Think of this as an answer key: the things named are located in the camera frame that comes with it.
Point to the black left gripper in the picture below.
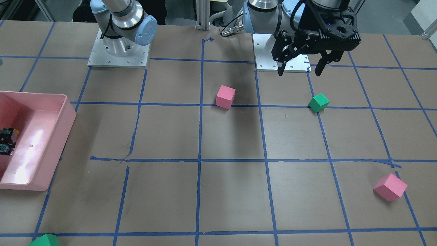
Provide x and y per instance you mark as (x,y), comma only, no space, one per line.
(305,21)

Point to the yellow push button switch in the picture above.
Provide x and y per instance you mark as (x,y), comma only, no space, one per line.
(8,140)

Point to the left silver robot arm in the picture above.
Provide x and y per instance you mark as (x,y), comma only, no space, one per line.
(264,17)

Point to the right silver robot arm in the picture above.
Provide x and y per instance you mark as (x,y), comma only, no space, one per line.
(124,19)

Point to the green cube near base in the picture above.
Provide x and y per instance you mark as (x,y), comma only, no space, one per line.
(318,103)

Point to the pink cube near centre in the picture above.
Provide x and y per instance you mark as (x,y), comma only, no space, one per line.
(225,97)

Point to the pink cube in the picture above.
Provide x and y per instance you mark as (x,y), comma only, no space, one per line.
(390,187)
(225,97)

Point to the pink cube far side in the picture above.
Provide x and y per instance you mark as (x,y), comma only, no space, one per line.
(390,187)

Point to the pink plastic bin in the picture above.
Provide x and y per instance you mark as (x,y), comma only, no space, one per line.
(44,122)

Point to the green cube near bin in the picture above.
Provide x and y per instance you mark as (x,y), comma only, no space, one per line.
(45,240)

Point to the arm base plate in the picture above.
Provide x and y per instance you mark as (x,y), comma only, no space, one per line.
(262,47)
(118,53)

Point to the aluminium frame post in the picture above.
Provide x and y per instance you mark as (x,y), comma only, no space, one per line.
(203,15)

